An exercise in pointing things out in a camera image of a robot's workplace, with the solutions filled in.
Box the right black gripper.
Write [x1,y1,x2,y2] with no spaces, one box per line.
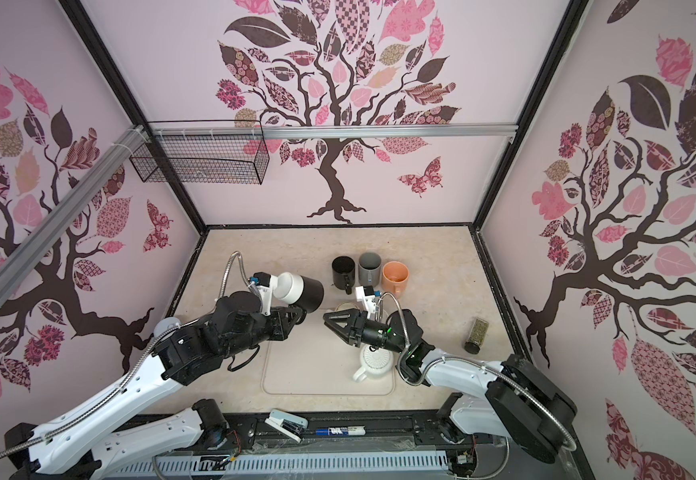
[328,312,409,358]

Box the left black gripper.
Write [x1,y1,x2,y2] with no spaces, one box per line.
[223,305,301,360]

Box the black and white mug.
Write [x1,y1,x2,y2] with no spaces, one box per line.
[273,272,324,313]

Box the grey mug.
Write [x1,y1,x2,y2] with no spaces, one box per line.
[358,252,382,288]

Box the peach orange mug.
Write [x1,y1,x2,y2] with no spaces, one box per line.
[381,261,410,298]

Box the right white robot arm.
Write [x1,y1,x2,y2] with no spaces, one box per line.
[323,309,578,463]

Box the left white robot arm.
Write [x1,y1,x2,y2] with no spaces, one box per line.
[5,291,324,479]

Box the white ribbed mug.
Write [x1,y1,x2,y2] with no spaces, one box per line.
[352,345,394,382]

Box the clear plastic tray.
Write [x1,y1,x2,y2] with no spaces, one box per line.
[262,308,395,396]

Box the blue white marker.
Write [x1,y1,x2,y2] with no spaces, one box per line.
[315,426,366,437]

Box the white stapler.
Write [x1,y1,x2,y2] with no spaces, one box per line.
[265,409,309,443]

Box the orange can white lid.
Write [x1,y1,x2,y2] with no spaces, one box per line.
[153,317,181,338]

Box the green spice jar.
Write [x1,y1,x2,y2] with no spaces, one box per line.
[463,318,490,355]

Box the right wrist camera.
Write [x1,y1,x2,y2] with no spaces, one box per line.
[354,285,381,321]

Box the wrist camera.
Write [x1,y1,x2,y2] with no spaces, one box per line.
[248,272,278,316]
[354,285,381,321]

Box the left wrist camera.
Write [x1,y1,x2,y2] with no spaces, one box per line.
[248,272,278,316]

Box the white slotted cable duct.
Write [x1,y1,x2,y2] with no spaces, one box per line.
[110,451,449,479]

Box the black wire basket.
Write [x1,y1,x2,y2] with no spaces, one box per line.
[129,120,270,185]

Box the right metal conduit cable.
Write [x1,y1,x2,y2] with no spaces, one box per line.
[377,291,578,480]

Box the metal conduit cable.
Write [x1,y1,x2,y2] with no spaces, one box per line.
[377,291,578,480]
[0,250,253,480]

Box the back aluminium rail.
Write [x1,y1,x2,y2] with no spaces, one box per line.
[151,123,518,140]

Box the aluminium rail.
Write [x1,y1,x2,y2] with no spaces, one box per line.
[0,125,147,308]
[151,123,518,140]

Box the left metal conduit cable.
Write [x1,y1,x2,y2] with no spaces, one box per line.
[0,250,253,480]

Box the left aluminium rail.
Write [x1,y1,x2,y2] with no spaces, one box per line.
[0,125,147,308]

